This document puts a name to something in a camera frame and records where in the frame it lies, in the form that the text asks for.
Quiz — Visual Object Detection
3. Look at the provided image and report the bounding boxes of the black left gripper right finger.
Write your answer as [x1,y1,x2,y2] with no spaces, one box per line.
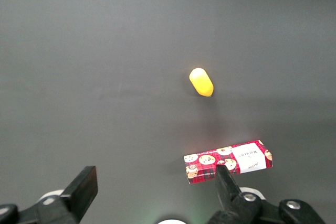
[215,165,243,210]

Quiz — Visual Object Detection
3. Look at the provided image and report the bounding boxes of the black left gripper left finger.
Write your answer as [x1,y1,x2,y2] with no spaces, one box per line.
[60,166,99,224]

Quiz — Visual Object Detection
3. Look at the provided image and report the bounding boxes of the red plaid cookie box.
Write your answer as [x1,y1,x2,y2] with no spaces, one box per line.
[183,140,273,185]

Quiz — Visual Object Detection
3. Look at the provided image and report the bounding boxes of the yellow lemon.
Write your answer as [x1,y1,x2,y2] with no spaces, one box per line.
[188,68,214,98]

